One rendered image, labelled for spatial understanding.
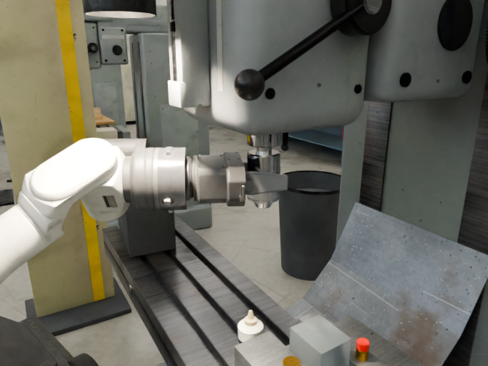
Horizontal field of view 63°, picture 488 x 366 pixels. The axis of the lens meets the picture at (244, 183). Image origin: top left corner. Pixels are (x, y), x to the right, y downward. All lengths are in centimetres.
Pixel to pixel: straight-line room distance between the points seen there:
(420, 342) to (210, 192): 49
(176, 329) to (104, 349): 149
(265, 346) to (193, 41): 40
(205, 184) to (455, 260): 49
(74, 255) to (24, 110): 81
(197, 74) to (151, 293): 55
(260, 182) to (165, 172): 13
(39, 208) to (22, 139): 169
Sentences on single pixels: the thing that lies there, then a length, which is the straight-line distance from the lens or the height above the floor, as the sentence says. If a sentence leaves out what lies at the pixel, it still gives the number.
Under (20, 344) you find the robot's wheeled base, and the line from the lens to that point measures 147.
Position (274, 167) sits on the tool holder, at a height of 125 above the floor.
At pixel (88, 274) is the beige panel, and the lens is 250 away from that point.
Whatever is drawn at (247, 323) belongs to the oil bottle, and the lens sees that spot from 65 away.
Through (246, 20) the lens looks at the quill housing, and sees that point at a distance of 44.
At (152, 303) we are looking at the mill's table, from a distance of 88.
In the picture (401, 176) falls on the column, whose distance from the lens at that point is 88.
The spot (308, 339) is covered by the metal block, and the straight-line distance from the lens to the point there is 55.
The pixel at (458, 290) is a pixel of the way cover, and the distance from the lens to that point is 82.
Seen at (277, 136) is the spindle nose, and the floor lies 129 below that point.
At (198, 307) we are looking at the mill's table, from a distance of 85.
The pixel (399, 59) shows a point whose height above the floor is 139.
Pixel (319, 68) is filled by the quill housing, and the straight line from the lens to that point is 48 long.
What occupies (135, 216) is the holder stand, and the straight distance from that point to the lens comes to 102.
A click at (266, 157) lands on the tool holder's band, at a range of 55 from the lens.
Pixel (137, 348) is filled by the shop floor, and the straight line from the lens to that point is 224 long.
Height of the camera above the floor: 140
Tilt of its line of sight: 18 degrees down
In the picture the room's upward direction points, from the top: straight up
